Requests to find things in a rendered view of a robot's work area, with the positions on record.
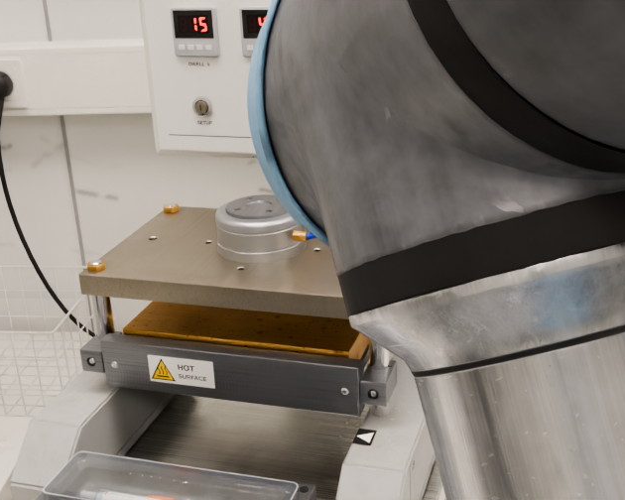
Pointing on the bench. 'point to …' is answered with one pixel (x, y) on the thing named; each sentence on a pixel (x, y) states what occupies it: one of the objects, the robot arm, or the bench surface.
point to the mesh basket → (33, 346)
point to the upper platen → (251, 329)
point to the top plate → (222, 261)
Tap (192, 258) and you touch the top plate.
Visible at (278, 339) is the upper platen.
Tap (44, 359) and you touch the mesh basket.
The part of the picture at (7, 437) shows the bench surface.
